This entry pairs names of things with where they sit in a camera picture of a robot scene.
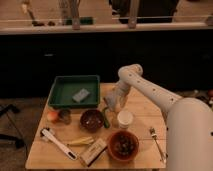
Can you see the purple bowl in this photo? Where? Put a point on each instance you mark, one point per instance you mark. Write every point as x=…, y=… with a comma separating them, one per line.
x=91, y=120

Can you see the yellow banana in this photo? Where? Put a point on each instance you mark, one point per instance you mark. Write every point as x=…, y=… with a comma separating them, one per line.
x=81, y=141

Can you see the metal can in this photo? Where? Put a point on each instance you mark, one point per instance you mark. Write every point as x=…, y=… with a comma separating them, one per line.
x=65, y=116

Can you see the green plastic tray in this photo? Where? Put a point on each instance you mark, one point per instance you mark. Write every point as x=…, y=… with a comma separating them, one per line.
x=65, y=88

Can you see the small cardboard box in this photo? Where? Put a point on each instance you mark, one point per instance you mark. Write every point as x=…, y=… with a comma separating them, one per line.
x=93, y=152

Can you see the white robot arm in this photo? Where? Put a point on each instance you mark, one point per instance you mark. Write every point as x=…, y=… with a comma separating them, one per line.
x=189, y=121

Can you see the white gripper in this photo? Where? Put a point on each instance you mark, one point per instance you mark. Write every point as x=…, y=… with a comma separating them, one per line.
x=121, y=91

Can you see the white cup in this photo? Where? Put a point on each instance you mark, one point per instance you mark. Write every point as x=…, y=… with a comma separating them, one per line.
x=125, y=119

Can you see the grey sponge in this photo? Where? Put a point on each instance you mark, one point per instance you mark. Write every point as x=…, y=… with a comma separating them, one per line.
x=81, y=95

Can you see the white handled utensil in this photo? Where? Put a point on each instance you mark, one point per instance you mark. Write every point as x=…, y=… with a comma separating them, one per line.
x=49, y=135

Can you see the orange bowl with contents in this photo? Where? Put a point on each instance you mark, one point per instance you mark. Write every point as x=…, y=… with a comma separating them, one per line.
x=122, y=146

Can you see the silver fork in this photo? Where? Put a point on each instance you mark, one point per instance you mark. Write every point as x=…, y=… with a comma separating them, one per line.
x=154, y=137

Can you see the green cucumber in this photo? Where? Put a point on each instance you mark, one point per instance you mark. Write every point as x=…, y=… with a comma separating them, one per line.
x=106, y=122

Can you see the orange fruit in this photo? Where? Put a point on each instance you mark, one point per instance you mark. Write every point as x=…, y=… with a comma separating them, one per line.
x=52, y=116

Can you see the wooden table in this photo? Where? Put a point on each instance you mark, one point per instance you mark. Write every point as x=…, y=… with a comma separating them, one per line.
x=47, y=156

